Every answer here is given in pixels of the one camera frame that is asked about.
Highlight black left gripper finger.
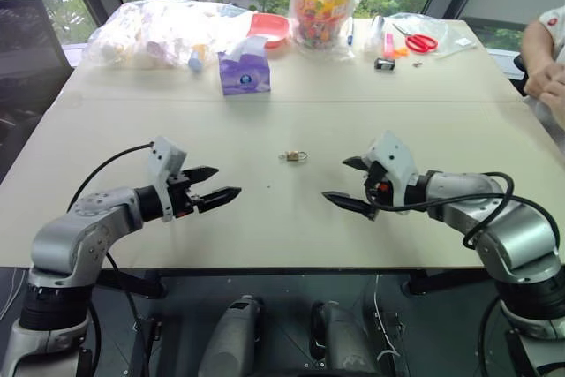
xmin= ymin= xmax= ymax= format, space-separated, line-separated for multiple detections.
xmin=183 ymin=166 xmax=220 ymax=185
xmin=196 ymin=185 xmax=243 ymax=215

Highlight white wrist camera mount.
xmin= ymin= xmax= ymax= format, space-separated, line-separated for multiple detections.
xmin=361 ymin=131 xmax=419 ymax=209
xmin=145 ymin=136 xmax=188 ymax=222

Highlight dark grey rounded shape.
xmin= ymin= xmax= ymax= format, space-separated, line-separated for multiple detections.
xmin=207 ymin=293 xmax=267 ymax=377
xmin=310 ymin=300 xmax=381 ymax=377

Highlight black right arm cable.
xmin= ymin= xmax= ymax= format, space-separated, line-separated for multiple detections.
xmin=373 ymin=171 xmax=561 ymax=259

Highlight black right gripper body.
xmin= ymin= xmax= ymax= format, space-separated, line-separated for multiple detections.
xmin=364 ymin=161 xmax=394 ymax=208

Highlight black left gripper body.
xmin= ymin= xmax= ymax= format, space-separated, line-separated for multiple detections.
xmin=166 ymin=173 xmax=200 ymax=220

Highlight clear bag of white items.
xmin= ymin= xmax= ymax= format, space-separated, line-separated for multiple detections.
xmin=81 ymin=0 xmax=256 ymax=71

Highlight bag of colourful items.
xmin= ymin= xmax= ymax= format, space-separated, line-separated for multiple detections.
xmin=288 ymin=0 xmax=393 ymax=61

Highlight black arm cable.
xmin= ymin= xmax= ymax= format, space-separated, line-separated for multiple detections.
xmin=65 ymin=141 xmax=155 ymax=377
xmin=373 ymin=171 xmax=561 ymax=259

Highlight red handled scissors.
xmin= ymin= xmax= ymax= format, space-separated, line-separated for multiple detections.
xmin=391 ymin=22 xmax=440 ymax=53

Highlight empty clear plastic bag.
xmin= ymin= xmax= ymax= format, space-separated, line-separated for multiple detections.
xmin=387 ymin=11 xmax=450 ymax=45

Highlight person's right hand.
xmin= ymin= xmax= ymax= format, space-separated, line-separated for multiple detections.
xmin=524 ymin=59 xmax=565 ymax=99

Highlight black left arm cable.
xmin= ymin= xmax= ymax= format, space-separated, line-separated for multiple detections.
xmin=65 ymin=141 xmax=155 ymax=377

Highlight person's left hand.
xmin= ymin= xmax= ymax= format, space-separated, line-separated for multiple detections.
xmin=539 ymin=79 xmax=565 ymax=124

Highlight red plastic bowl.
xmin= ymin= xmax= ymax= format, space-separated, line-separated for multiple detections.
xmin=245 ymin=12 xmax=291 ymax=50

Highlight purple tissue box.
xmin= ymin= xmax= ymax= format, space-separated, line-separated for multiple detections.
xmin=216 ymin=35 xmax=272 ymax=97

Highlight person's white shirt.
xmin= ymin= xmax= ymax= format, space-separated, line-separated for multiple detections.
xmin=523 ymin=4 xmax=565 ymax=153

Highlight thin white wire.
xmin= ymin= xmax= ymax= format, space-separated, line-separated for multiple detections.
xmin=372 ymin=274 xmax=401 ymax=363

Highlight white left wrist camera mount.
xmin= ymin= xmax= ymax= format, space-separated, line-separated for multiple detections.
xmin=145 ymin=136 xmax=188 ymax=222

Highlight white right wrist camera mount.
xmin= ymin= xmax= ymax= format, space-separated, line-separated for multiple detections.
xmin=361 ymin=131 xmax=419 ymax=209

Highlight small blue bottle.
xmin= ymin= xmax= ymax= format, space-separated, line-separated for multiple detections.
xmin=186 ymin=42 xmax=209 ymax=73

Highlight clear white wrapped item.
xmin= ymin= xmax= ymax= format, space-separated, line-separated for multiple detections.
xmin=363 ymin=15 xmax=386 ymax=58

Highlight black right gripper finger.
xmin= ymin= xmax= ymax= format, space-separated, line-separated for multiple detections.
xmin=342 ymin=155 xmax=370 ymax=172
xmin=321 ymin=191 xmax=380 ymax=222

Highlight black table bracket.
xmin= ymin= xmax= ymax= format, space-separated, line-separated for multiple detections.
xmin=93 ymin=268 xmax=168 ymax=299
xmin=402 ymin=268 xmax=492 ymax=297

